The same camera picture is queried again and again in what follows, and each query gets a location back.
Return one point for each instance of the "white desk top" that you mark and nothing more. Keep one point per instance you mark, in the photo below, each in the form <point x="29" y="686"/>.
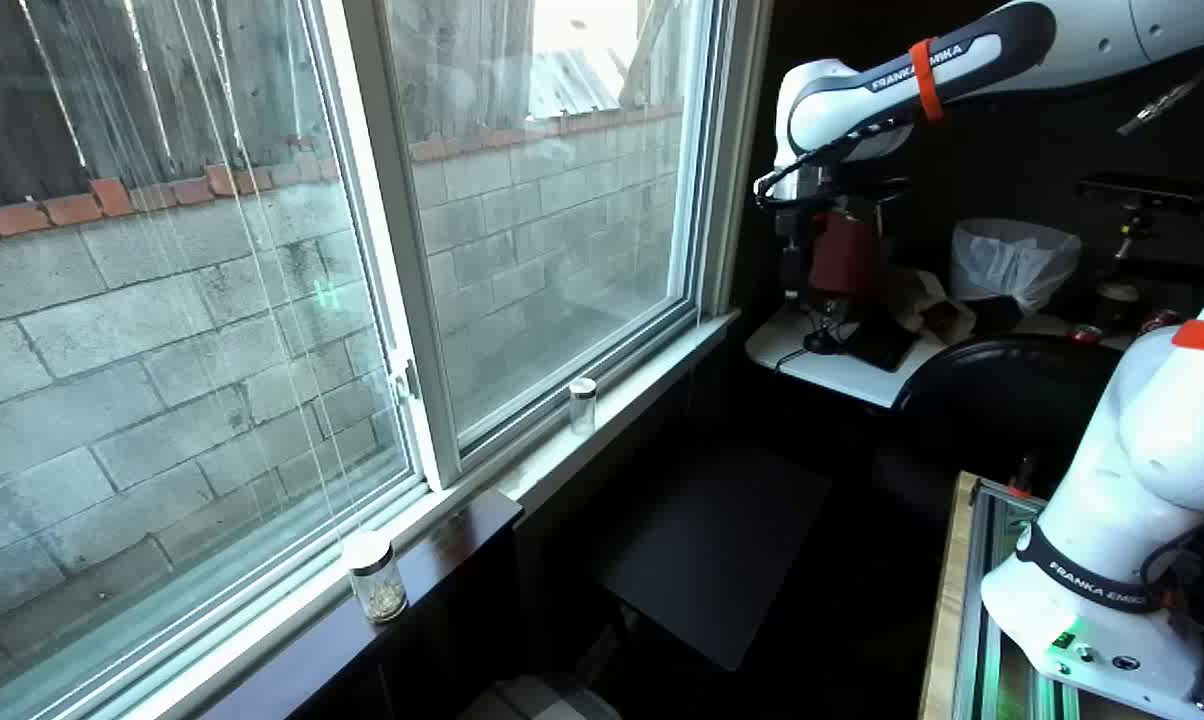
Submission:
<point x="867" y="364"/>

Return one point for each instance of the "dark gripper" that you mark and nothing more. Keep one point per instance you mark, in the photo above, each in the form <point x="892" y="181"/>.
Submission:
<point x="829" y="248"/>

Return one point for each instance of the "window frame with glass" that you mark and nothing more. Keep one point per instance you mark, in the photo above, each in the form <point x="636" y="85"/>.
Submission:
<point x="293" y="269"/>

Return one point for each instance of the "black stool seat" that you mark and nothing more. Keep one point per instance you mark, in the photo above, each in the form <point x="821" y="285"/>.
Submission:
<point x="700" y="546"/>

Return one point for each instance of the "glass jar on sill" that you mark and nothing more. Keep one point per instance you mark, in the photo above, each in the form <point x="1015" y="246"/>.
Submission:
<point x="372" y="579"/>

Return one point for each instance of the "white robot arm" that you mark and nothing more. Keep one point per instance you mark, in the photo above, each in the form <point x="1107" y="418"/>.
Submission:
<point x="1083" y="589"/>

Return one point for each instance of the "small jar on sill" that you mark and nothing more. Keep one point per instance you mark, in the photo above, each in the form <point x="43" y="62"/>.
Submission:
<point x="582" y="403"/>

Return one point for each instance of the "black round chair back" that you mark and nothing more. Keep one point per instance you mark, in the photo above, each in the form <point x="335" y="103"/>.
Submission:
<point x="1002" y="407"/>

